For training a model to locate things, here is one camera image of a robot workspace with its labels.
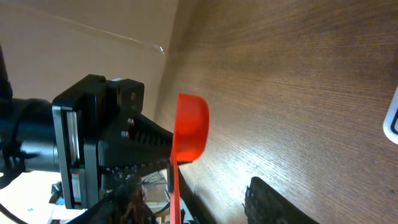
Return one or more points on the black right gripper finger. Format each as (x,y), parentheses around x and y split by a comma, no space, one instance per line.
(264,205)

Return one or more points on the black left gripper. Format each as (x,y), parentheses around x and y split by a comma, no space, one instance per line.
(129,146)

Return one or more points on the orange measuring scoop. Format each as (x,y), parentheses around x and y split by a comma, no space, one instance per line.
(188,143)

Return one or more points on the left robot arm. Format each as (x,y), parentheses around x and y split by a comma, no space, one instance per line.
(28,135)

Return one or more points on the white digital kitchen scale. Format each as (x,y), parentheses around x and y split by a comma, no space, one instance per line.
(390,121)

